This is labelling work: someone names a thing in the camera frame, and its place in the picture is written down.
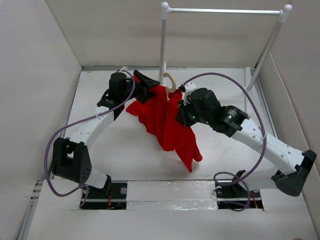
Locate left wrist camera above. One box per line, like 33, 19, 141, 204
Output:
116, 66, 129, 73

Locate beige wooden hanger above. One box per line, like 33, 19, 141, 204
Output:
162, 72, 181, 100

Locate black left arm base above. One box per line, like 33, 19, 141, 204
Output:
80, 181, 128, 210

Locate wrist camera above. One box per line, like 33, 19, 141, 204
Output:
179, 82, 198, 105
116, 66, 129, 73

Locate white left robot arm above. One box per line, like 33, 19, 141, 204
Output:
50, 70, 161, 199

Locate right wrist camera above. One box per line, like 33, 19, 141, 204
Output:
179, 82, 198, 105

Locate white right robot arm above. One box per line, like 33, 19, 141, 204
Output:
176, 83, 317, 197

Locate white clothes rack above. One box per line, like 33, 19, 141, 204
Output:
158, 1, 293, 93

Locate red t shirt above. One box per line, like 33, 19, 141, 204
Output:
126, 86, 203, 173

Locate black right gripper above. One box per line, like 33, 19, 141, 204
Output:
176, 96, 211, 127

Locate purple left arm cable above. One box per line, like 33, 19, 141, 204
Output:
43, 69, 137, 208

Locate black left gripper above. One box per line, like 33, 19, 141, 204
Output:
120, 71, 159, 103

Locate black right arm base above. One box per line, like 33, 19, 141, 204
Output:
212, 182, 263, 211

